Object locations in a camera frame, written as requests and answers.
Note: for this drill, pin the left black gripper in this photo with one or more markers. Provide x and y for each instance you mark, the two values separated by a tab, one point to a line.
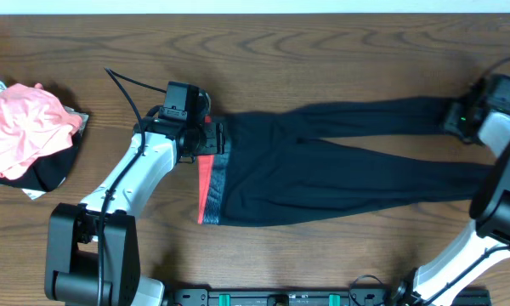
214	139

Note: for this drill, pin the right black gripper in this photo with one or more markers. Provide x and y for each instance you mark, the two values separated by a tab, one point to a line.
451	117

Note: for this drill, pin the black leggings red waistband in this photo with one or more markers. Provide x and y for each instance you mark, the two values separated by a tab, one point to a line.
287	168

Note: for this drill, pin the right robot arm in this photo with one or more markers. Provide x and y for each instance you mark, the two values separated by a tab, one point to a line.
486	239

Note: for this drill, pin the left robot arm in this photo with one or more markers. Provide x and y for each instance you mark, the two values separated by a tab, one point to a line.
93	250

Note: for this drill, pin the black folded garment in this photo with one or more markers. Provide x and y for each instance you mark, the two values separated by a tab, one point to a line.
49	172

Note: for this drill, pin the pink crumpled garment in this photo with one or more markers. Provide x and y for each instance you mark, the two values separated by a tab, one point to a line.
33	124

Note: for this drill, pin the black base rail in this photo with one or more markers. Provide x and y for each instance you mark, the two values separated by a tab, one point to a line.
204	297

